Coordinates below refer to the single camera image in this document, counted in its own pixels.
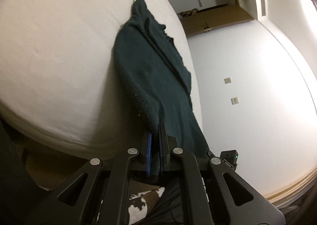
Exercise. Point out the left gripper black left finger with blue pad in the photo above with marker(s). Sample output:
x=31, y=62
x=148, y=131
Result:
x=98, y=193

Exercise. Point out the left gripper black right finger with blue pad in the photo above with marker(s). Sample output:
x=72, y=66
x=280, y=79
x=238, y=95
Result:
x=210, y=191

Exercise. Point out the dark green garment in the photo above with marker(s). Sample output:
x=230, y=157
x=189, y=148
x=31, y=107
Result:
x=157, y=83

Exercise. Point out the brown white patterned cloth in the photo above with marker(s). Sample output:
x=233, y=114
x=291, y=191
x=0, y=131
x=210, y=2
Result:
x=142, y=203

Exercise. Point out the brown wooden door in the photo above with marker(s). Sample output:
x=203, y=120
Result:
x=214, y=19

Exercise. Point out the person in doorway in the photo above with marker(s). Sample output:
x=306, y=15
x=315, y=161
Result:
x=185, y=14

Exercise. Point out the white bed mattress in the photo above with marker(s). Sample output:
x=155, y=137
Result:
x=58, y=81

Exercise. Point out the lower wall socket plate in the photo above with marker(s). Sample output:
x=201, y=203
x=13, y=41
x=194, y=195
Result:
x=234, y=100

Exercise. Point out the upper wall switch plate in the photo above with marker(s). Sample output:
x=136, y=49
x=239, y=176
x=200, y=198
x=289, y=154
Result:
x=227, y=80

